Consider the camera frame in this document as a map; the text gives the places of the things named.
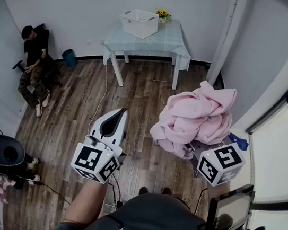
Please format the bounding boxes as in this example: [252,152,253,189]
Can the white curtain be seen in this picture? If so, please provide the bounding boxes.
[205,0,248,90]

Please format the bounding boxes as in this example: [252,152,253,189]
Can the white floor cable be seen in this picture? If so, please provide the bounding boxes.
[87,63,113,136]

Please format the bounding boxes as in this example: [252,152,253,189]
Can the white table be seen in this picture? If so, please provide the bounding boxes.
[106,45,183,95]

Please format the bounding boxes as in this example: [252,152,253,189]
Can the blue cloth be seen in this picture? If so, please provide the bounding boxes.
[226,132,251,152]

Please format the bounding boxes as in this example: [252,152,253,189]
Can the person's grey shirt torso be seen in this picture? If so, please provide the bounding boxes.
[50,178,275,230]

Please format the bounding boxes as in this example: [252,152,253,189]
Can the pink clothes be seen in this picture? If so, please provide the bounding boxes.
[146,73,239,166]

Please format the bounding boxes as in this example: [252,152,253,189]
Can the potted sunflowers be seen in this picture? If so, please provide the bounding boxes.
[154,8,173,25]

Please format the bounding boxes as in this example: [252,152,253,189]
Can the person's right forearm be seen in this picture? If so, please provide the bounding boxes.
[205,179,232,205]

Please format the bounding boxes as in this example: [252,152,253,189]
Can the light blue tablecloth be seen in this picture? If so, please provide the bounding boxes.
[100,8,196,78]

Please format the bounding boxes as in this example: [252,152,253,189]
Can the white plastic laundry basket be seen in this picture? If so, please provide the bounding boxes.
[116,6,160,41]

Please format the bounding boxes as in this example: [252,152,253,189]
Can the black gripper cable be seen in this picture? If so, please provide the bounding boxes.
[195,186,209,217]

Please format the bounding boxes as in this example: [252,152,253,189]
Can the person's left forearm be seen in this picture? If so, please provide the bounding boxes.
[63,173,110,229]

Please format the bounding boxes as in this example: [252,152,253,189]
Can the black floor cable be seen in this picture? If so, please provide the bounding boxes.
[32,181,74,206]

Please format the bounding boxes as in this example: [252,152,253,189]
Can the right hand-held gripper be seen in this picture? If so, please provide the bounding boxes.
[182,136,248,192]

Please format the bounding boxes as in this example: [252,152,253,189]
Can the teal waste bin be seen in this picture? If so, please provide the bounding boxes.
[60,47,78,68]

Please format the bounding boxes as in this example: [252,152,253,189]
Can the black monitor screen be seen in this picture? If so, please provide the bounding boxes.
[204,178,257,230]

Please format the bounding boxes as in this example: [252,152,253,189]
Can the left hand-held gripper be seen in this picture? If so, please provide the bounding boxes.
[68,101,135,187]

